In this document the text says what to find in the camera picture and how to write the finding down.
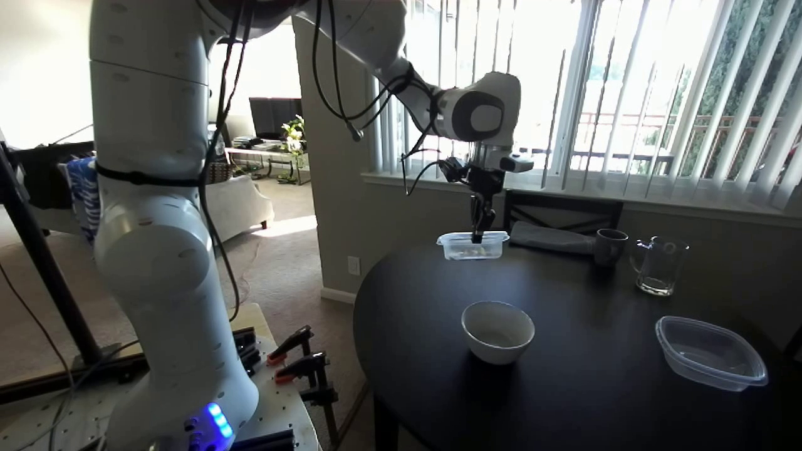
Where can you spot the black chair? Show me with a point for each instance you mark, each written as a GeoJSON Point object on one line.
{"type": "Point", "coordinates": [567, 208]}

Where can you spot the white wall outlet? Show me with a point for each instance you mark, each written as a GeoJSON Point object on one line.
{"type": "Point", "coordinates": [355, 266]}

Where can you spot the black monitor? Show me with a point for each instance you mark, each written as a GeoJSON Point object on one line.
{"type": "Point", "coordinates": [276, 115]}

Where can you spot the dark cup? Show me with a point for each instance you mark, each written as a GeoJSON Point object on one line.
{"type": "Point", "coordinates": [611, 246]}

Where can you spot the clear drinking glass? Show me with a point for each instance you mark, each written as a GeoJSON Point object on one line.
{"type": "Point", "coordinates": [660, 266]}

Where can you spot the green potted plant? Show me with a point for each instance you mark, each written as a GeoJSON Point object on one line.
{"type": "Point", "coordinates": [294, 145]}

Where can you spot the white bowl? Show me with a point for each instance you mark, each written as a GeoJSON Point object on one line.
{"type": "Point", "coordinates": [498, 333]}

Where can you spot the black camera stand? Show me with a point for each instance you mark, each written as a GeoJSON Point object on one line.
{"type": "Point", "coordinates": [42, 259]}

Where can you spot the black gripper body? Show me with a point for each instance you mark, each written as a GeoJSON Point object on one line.
{"type": "Point", "coordinates": [486, 177]}

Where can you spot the clear plastic container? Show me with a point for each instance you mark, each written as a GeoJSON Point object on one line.
{"type": "Point", "coordinates": [709, 351]}

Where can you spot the grey chair cushion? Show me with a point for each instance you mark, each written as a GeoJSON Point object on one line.
{"type": "Point", "coordinates": [552, 239]}

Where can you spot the white vertical window blinds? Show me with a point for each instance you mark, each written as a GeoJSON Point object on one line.
{"type": "Point", "coordinates": [669, 83]}

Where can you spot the blue patterned cloth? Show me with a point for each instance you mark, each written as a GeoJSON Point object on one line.
{"type": "Point", "coordinates": [83, 195]}

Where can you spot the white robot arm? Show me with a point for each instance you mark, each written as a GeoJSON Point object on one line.
{"type": "Point", "coordinates": [159, 252]}

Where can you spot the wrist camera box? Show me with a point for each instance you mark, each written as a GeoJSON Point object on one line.
{"type": "Point", "coordinates": [518, 163]}

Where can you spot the clear lunchbox with blue clips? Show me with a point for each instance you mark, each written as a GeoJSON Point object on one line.
{"type": "Point", "coordinates": [455, 246]}

